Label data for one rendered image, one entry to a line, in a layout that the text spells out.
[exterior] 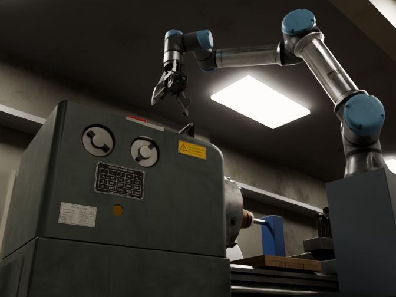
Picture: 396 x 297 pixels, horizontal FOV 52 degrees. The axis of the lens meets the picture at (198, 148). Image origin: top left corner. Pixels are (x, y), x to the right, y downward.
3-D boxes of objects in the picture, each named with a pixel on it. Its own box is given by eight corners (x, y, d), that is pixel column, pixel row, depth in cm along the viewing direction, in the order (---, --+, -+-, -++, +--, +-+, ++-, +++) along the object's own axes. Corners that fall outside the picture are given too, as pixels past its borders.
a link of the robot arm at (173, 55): (160, 58, 163) (178, 65, 167) (159, 68, 161) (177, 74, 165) (170, 48, 157) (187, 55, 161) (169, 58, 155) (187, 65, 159)
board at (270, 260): (265, 265, 147) (264, 254, 148) (208, 275, 174) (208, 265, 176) (321, 271, 162) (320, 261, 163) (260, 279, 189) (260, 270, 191)
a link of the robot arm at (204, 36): (215, 42, 168) (190, 46, 171) (208, 24, 158) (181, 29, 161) (215, 58, 165) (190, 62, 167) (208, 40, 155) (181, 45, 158)
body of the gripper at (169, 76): (170, 83, 149) (171, 56, 154) (159, 93, 156) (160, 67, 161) (188, 89, 153) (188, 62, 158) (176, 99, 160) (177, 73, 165)
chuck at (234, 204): (228, 240, 142) (221, 159, 157) (181, 260, 165) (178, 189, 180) (248, 243, 147) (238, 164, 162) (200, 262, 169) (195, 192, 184)
